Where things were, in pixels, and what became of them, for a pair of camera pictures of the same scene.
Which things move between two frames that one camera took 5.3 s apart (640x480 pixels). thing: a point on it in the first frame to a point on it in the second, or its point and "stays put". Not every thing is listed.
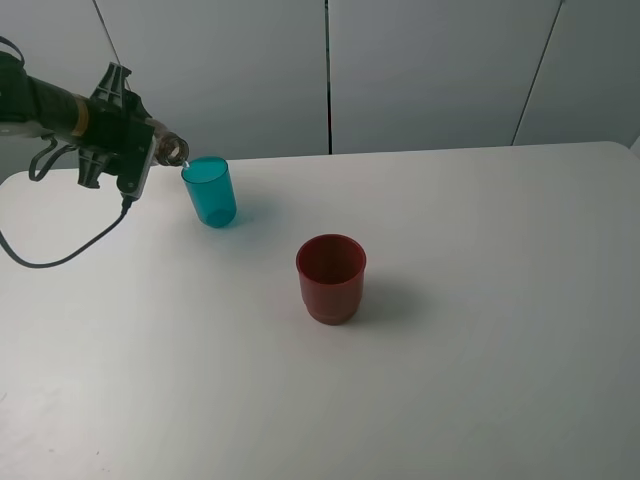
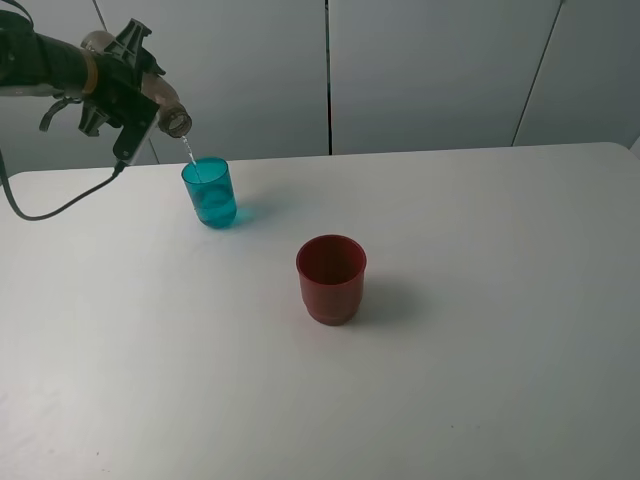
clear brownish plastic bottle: (171, 148) to (158, 89)
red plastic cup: (331, 268) stays put
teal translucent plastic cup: (209, 183) stays put
